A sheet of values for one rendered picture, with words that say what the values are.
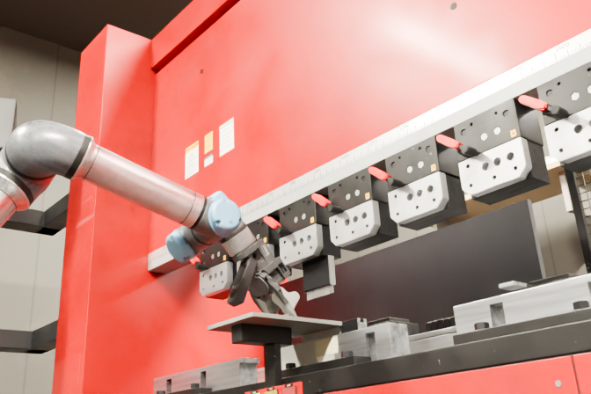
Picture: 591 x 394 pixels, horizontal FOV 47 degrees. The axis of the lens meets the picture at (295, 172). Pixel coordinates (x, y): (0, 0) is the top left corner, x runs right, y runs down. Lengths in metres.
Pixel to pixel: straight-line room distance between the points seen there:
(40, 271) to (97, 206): 2.03
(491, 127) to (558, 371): 0.51
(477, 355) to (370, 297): 1.12
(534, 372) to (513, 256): 0.85
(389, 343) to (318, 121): 0.63
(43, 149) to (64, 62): 3.68
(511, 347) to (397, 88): 0.70
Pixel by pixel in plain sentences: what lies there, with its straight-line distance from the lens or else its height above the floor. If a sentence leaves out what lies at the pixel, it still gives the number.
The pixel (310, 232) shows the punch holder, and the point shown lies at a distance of 1.73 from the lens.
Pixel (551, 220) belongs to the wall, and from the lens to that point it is 4.40.
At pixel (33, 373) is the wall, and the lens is 4.33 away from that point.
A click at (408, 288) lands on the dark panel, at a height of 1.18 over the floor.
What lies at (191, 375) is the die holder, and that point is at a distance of 2.16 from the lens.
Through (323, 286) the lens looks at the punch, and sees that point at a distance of 1.73.
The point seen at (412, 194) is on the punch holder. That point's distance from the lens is 1.52.
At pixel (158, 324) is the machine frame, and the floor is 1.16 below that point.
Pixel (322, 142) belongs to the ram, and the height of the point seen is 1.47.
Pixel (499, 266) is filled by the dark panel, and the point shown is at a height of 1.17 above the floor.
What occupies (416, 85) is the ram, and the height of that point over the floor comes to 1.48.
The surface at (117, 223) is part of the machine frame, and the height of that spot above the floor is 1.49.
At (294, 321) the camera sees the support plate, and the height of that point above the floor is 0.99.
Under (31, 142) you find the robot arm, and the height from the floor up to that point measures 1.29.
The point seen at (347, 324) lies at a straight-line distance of 1.64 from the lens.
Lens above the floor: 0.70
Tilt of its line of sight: 23 degrees up
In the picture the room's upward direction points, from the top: 3 degrees counter-clockwise
